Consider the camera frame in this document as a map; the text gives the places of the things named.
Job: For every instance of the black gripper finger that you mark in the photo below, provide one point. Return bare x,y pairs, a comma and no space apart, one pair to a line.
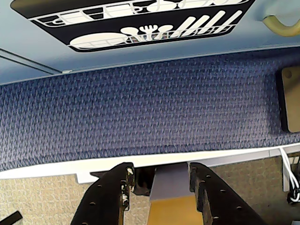
220,201
105,199

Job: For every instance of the grey and yellow box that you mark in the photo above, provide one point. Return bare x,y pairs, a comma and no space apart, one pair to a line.
171,187

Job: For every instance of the blue textured floor mat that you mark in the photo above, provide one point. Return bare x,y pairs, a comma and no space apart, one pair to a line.
140,112

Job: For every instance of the black flat strip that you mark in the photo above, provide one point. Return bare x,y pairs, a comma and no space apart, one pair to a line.
9,219

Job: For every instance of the beige board with black edge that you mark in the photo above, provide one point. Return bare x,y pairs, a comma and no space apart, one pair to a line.
293,100

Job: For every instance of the blue toy kitchen unit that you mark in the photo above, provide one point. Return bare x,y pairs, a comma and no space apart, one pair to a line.
47,47

